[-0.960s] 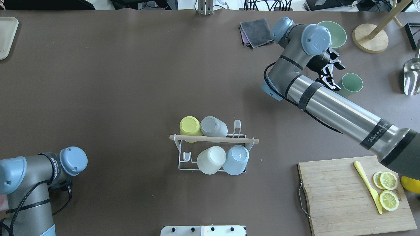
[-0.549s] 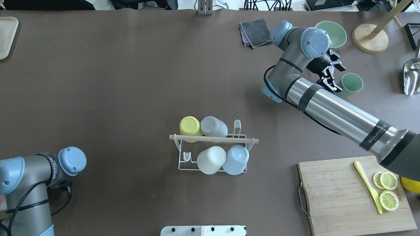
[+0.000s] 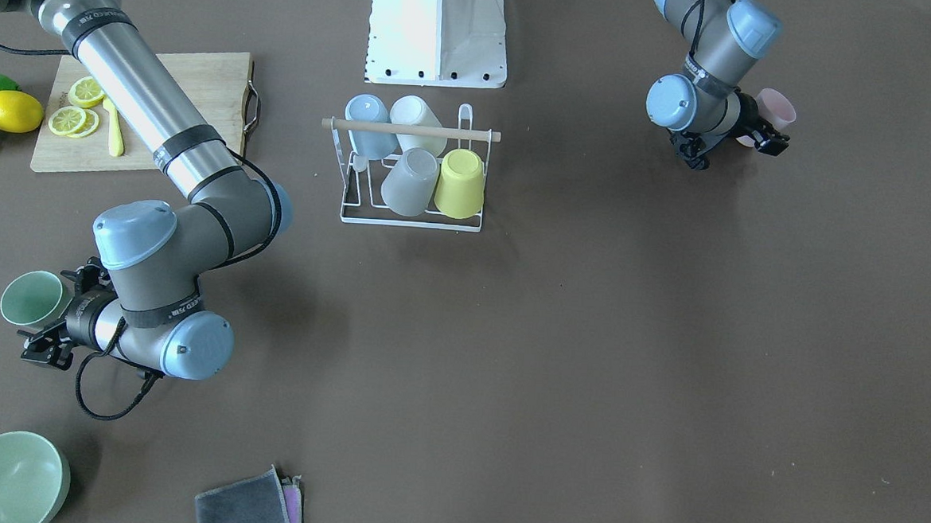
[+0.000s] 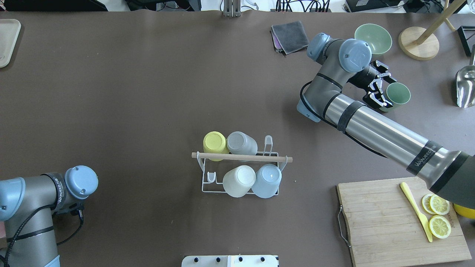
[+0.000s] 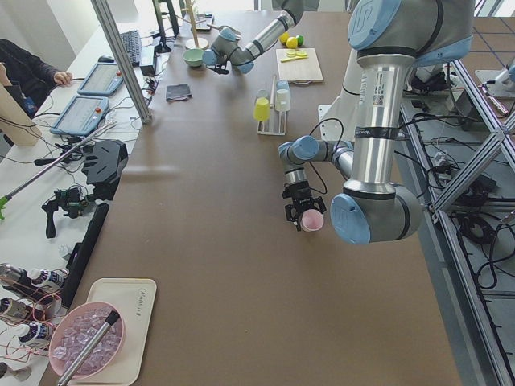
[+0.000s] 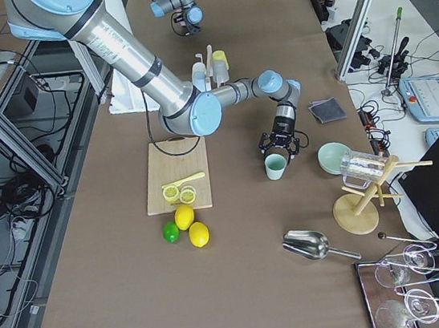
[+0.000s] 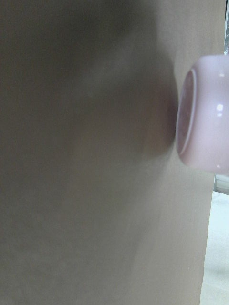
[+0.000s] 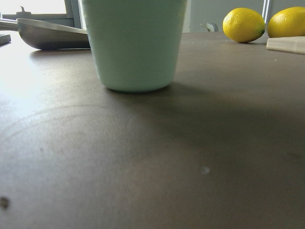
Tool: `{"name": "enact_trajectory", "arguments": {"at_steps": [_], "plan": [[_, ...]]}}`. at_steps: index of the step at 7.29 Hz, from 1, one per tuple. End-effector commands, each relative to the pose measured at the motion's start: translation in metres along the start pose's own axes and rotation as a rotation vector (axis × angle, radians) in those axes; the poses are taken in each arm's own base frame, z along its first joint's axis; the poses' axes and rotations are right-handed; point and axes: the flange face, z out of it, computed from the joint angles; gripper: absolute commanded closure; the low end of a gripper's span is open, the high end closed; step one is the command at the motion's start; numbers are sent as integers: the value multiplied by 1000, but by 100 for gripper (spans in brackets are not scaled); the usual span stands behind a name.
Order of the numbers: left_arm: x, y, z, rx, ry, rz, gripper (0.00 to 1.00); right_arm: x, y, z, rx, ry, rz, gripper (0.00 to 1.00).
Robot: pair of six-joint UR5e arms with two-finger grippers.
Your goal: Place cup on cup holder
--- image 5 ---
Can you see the wooden cutting board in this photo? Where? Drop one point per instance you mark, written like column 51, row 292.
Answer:
column 299, row 71

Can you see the pink bowl with ice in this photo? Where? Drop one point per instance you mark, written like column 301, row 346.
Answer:
column 76, row 330

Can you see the blue cup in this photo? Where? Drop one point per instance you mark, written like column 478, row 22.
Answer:
column 282, row 85

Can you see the yellow knife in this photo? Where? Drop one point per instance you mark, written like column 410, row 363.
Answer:
column 293, row 58

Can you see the black keyboard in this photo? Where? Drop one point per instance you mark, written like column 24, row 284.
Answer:
column 131, row 41

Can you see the white wire cup rack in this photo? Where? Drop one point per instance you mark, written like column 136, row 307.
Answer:
column 277, row 123

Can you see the white cup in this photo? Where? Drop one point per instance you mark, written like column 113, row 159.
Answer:
column 282, row 100

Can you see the cream tray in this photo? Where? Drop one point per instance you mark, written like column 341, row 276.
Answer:
column 134, row 299

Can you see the green bowl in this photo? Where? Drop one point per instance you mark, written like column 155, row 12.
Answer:
column 193, row 57

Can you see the blue teach pendant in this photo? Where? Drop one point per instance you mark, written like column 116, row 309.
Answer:
column 102, row 81
column 81, row 116

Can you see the pink cup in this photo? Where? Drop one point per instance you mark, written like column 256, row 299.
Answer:
column 311, row 220

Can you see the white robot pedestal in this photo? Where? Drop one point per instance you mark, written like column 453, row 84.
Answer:
column 339, row 121

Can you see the yellow lemon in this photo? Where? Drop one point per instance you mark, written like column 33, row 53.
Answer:
column 292, row 42
column 283, row 38

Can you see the metal tongs handle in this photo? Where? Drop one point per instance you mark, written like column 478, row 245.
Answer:
column 88, row 349

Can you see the upper yellow lemon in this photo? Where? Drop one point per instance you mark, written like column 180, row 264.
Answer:
column 283, row 38

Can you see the lower yellow lemon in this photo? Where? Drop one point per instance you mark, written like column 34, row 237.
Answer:
column 292, row 42

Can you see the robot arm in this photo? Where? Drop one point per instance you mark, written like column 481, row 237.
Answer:
column 225, row 48
column 390, row 39

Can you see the wooden mug tree stand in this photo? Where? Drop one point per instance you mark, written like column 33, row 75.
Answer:
column 188, row 17

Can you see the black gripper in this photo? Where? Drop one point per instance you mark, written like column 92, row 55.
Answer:
column 220, row 69
column 301, row 194

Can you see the grey cloth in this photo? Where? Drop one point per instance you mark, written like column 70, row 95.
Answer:
column 178, row 92

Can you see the yellow cup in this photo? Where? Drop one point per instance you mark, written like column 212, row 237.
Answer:
column 261, row 110

